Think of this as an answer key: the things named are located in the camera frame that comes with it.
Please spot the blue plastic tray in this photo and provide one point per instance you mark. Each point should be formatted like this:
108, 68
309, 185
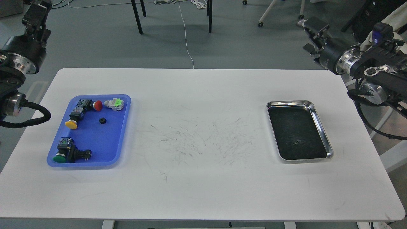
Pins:
104, 140

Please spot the black table leg left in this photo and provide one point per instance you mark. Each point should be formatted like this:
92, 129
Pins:
136, 15

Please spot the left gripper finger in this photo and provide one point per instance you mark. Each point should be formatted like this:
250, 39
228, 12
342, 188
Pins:
34, 20

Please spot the black table leg right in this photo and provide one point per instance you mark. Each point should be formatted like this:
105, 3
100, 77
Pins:
209, 14

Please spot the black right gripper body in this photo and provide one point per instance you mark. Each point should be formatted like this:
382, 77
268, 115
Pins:
338, 56

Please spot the green push button switch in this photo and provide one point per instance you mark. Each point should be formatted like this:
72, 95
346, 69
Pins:
67, 151

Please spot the white office chair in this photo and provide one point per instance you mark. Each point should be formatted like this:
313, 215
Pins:
383, 64

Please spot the yellow push button switch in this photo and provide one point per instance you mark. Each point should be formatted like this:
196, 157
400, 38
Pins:
76, 115

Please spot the steel metal tray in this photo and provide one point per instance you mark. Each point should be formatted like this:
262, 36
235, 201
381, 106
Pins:
298, 120

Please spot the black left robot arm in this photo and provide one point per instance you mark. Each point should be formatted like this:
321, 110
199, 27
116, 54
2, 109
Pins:
11, 100

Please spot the red push button switch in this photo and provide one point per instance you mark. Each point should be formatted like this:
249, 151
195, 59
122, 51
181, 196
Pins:
87, 105

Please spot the grey green switch module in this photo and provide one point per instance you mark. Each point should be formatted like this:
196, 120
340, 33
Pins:
116, 104

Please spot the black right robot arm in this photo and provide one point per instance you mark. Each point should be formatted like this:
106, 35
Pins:
372, 95

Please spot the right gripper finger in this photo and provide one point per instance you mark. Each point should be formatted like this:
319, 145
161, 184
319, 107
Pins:
314, 51
316, 29

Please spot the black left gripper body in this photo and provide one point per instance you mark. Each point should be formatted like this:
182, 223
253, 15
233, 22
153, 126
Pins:
25, 55

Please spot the black table leg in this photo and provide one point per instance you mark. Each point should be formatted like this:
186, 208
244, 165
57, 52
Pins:
136, 15
209, 14

